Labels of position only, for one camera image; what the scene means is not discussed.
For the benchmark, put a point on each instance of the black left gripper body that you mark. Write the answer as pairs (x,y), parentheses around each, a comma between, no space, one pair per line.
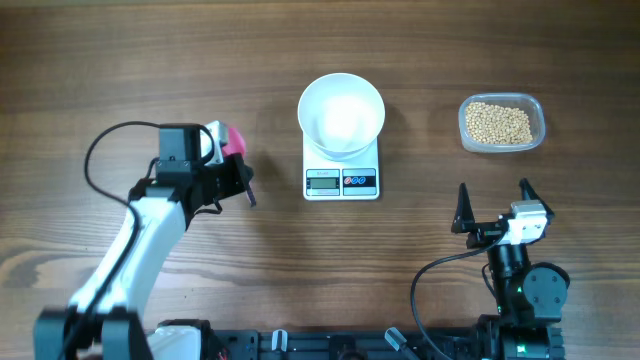
(220,181)

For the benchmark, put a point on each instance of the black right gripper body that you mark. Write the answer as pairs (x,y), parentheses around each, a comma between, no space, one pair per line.
(484,235)

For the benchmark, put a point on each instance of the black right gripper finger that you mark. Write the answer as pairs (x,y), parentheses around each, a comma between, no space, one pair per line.
(464,220)
(528,193)

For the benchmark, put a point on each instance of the pink plastic scoop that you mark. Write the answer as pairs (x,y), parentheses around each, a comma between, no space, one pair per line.
(235,144)

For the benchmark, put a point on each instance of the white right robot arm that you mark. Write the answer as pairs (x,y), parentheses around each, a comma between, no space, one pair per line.
(529,297)

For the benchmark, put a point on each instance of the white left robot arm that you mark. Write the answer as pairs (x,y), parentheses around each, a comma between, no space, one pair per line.
(108,309)

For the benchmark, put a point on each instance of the white digital kitchen scale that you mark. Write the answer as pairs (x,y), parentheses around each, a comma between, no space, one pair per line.
(352,178)

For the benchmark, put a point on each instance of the white bowl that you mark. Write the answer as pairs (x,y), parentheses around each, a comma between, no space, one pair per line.
(341,114)

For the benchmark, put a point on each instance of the pile of soybeans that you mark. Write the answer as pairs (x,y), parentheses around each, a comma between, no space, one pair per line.
(493,124)

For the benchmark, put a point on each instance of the clear plastic container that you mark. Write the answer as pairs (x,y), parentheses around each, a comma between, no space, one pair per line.
(521,101)

